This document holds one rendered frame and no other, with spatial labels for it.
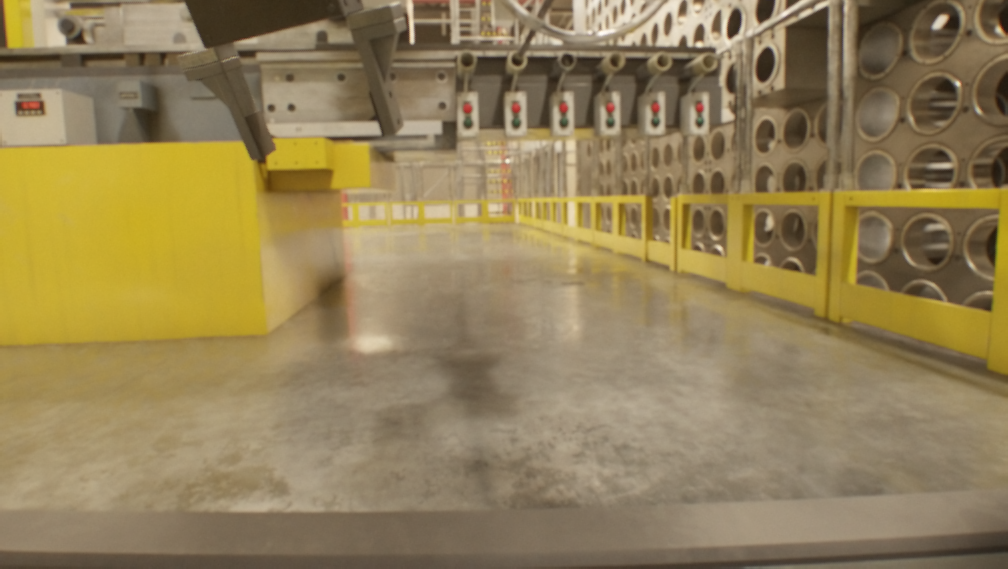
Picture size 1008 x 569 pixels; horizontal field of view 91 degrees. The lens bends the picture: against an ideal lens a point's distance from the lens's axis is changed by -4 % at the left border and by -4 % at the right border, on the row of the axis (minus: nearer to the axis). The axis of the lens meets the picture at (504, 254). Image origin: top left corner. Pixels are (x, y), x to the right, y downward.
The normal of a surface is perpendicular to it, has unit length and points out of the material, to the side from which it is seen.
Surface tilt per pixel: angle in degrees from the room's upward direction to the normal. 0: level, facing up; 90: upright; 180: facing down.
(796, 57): 90
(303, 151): 90
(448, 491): 0
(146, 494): 0
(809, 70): 90
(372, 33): 114
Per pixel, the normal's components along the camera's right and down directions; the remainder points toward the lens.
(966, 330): -0.99, 0.04
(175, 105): 0.11, 0.11
